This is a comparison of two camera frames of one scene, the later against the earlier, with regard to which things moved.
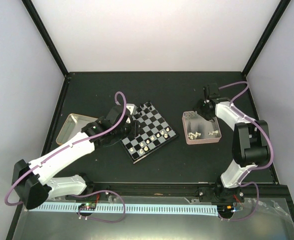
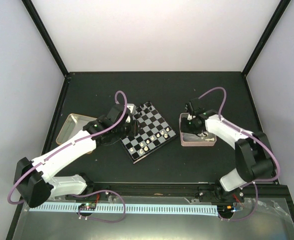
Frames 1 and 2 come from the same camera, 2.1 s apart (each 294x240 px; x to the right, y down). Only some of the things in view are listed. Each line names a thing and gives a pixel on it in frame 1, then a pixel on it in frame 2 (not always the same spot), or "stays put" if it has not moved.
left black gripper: x=135 y=130 stays put
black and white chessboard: x=152 y=133 stays put
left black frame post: x=44 y=32 stays put
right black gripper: x=197 y=108 -> x=184 y=129
